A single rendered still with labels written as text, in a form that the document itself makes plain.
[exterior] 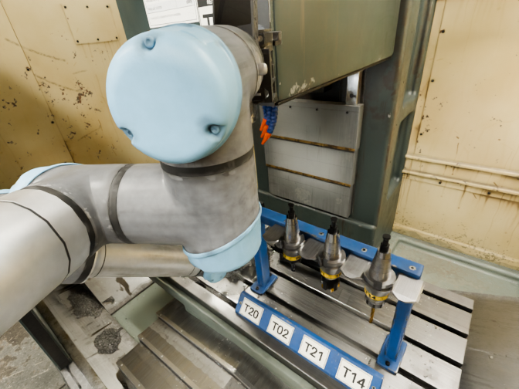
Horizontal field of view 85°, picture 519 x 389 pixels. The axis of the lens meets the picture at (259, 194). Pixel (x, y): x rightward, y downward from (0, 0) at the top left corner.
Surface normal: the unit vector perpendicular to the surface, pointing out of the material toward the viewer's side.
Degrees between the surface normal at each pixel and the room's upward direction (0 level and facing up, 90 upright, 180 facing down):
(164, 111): 90
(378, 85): 90
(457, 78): 90
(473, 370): 24
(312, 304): 0
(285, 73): 90
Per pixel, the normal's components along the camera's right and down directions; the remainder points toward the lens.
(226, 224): 0.33, 0.46
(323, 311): -0.08, -0.86
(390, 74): -0.62, 0.44
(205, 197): 0.00, 0.51
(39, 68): 0.78, 0.26
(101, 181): -0.13, -0.52
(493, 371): -0.40, -0.89
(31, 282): 0.99, 0.07
